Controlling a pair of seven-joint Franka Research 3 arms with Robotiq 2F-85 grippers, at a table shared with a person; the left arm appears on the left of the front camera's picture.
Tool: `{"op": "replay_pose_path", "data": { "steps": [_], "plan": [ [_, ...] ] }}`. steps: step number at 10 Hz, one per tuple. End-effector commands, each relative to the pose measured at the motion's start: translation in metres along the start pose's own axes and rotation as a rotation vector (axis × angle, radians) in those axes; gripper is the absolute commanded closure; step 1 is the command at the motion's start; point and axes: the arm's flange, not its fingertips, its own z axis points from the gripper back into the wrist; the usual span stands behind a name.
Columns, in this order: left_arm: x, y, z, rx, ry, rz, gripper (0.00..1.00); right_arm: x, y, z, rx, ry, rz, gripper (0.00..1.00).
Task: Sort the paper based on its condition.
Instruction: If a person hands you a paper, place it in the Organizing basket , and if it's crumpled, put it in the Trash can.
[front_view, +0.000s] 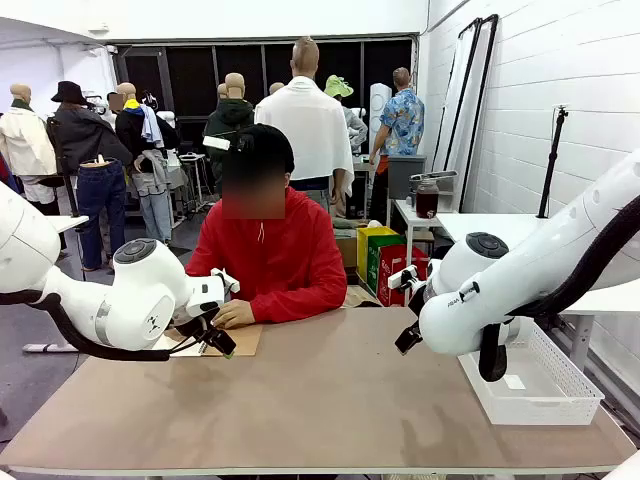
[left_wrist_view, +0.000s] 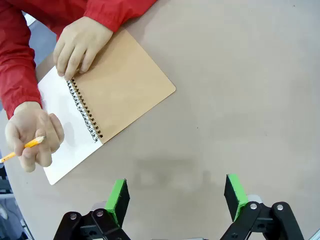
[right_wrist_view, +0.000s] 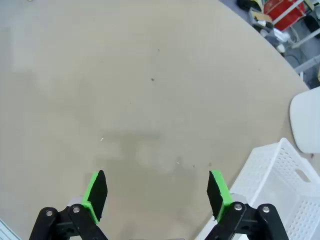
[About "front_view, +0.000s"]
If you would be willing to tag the mannequin with white cape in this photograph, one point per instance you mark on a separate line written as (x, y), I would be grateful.
(310, 130)

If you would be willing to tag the large white table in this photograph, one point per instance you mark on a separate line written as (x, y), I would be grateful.
(480, 222)

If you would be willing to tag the bare tan mannequin head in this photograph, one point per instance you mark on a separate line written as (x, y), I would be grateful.
(276, 88)
(222, 91)

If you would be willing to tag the mannequin with green hat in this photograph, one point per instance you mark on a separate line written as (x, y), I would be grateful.
(337, 86)

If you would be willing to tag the small white label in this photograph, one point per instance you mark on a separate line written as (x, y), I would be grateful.
(514, 382)

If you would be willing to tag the brown cardboard piece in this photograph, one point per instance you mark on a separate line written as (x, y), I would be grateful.
(357, 295)

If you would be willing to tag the black cap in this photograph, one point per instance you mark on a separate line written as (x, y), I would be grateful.
(270, 140)

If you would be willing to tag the glass jar with dark liquid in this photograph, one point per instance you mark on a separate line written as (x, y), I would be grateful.
(427, 202)

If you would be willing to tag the white tower appliance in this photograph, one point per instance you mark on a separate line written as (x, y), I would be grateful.
(380, 107)

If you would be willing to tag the mannequin with cream jacket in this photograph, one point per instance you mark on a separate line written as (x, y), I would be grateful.
(22, 140)

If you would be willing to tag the red hoodie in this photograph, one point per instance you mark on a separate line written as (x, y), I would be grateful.
(280, 250)

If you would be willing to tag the mannequin with yellow collar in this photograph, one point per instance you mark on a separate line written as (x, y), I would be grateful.
(131, 130)

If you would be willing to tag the grey bin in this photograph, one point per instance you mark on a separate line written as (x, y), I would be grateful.
(405, 175)

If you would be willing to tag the mannequin with dark green hoodie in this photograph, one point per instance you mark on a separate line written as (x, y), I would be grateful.
(232, 115)

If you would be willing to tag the grey metal tool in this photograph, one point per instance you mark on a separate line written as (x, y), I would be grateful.
(435, 175)

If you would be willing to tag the mannequin with hawaiian shirt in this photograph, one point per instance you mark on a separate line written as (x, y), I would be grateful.
(402, 125)

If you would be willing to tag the mannequin with black hat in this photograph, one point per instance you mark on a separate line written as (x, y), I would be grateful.
(85, 135)

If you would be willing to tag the white floor stand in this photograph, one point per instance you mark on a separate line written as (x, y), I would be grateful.
(45, 347)

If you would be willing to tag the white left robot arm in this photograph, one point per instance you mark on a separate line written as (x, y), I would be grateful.
(140, 280)

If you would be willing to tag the black-framed white panel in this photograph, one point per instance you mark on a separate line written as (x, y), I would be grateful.
(457, 100)
(480, 125)

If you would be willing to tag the person's left hand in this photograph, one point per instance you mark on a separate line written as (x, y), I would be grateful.
(234, 315)

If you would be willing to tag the black tripod stand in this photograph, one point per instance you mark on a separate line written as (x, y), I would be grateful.
(552, 160)

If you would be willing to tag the white perforated plastic basket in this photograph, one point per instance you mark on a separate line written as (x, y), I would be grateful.
(540, 395)

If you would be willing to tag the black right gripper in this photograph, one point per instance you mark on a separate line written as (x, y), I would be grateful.
(416, 307)

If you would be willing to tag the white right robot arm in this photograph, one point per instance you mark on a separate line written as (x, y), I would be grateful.
(525, 270)

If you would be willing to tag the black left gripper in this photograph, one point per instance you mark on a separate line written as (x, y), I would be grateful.
(195, 327)

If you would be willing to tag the background person with blurred face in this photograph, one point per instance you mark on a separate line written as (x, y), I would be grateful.
(116, 102)

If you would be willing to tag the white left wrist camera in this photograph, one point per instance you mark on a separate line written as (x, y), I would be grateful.
(225, 281)

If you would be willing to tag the red-sleeved left forearm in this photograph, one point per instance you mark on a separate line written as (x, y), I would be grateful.
(295, 305)

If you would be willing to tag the brown spiral notebook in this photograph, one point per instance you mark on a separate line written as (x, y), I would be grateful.
(245, 341)

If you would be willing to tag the white desk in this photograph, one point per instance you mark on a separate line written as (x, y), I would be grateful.
(70, 221)

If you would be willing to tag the yellow green bag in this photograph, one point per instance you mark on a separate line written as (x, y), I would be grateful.
(372, 234)

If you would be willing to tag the mannequin legs with blue jeans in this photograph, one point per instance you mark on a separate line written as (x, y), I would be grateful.
(100, 200)

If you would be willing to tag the green printed bag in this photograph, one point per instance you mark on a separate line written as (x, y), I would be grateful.
(375, 265)

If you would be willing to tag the small white side table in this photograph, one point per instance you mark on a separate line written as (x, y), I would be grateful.
(407, 212)

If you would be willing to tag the grey green folded cloth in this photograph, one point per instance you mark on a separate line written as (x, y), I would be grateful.
(347, 225)

